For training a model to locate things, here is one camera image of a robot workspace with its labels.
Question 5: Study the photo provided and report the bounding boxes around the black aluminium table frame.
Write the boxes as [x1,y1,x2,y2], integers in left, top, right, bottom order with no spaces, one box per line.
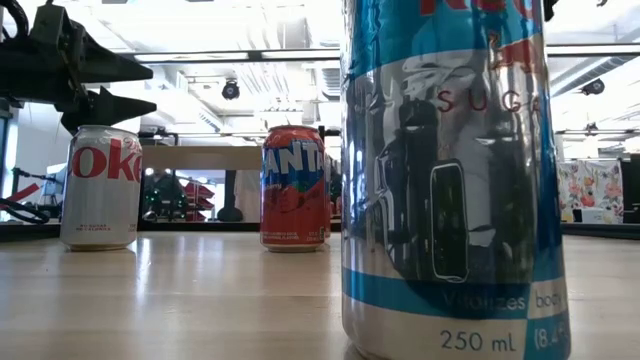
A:
[0,221,640,243]

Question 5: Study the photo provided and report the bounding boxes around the black overhead crossbar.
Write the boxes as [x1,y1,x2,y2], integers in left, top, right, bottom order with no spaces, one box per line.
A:
[114,47,640,65]

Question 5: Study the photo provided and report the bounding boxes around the white hanging cloth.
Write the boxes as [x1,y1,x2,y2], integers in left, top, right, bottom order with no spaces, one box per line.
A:
[234,169,262,223]

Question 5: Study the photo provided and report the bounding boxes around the blue silver Red Bull can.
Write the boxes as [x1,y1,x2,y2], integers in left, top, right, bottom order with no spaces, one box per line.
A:
[340,0,573,360]

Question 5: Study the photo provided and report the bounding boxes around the red storage bins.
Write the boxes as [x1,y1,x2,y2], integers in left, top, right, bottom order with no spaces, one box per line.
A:
[184,182,216,223]

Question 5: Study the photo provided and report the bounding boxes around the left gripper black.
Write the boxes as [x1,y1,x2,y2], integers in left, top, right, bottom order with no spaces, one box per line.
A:
[0,3,158,134]

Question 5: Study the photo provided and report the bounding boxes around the black table pedestal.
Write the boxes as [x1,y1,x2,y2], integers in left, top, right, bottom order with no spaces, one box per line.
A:
[218,169,245,224]

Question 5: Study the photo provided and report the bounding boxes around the wooden shelf with black frame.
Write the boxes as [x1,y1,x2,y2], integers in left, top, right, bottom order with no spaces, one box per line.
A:
[137,125,343,232]

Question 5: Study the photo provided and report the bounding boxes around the black cabinet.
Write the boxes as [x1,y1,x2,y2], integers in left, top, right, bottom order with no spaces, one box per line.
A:
[619,154,640,225]

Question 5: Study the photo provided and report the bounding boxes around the floral patterned cloth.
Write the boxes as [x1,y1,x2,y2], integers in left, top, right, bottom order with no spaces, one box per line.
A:
[557,159,625,224]

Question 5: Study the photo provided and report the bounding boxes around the silver Diet Coke can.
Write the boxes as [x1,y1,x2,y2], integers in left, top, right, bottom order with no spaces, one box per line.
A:
[59,124,145,252]

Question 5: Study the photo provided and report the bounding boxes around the black cable loop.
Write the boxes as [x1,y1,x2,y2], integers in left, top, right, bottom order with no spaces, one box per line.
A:
[0,197,51,225]

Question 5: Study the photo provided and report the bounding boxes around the white box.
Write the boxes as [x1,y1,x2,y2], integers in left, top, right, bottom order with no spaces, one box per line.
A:
[574,207,619,225]

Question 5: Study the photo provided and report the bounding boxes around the grey computer monitor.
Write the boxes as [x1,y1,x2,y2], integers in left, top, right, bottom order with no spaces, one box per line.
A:
[42,162,69,199]

